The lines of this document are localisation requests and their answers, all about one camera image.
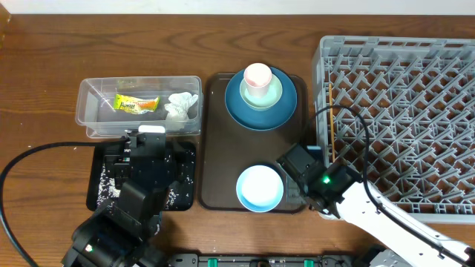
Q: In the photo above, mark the grey dishwasher rack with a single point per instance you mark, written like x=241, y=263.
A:
x=403, y=108

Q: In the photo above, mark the black tray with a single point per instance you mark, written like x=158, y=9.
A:
x=115, y=151

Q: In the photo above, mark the dark blue plate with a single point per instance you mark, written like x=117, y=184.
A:
x=266, y=120

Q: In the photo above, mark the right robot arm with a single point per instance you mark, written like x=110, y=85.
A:
x=411, y=239

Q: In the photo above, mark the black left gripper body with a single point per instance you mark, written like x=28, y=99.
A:
x=122, y=161

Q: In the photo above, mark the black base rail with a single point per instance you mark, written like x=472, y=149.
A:
x=194, y=260

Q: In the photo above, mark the light blue bowl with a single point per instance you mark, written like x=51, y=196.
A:
x=259, y=188

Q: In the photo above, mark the mint green bowl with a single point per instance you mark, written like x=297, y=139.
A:
x=262, y=98

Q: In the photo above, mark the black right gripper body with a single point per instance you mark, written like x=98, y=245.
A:
x=304, y=188

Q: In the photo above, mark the brown serving tray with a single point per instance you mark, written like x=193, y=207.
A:
x=229, y=148

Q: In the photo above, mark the yellow green snack wrapper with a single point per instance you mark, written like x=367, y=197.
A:
x=135, y=105

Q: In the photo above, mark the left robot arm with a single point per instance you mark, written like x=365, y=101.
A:
x=118, y=232

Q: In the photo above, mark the wooden chopstick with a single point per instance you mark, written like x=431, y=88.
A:
x=332, y=138

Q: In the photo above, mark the pink cup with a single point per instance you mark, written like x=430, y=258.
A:
x=257, y=77

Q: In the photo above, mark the white tissue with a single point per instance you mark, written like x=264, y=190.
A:
x=178, y=106

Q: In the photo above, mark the clear plastic bin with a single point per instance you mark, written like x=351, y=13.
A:
x=94, y=108

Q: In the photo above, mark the spilled white rice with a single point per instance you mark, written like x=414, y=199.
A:
x=180, y=197

